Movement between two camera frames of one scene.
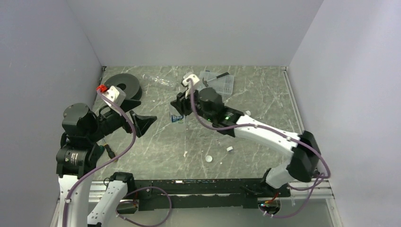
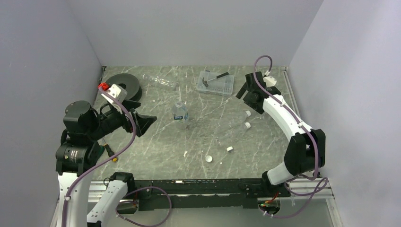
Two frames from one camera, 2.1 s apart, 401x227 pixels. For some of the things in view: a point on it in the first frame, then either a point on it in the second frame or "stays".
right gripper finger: (178, 105) -> (241, 92)
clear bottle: (161, 81) stays
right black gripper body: (187, 103) -> (247, 100)
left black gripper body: (122, 121) stays
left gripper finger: (142, 123) stays
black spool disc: (127, 83) stays
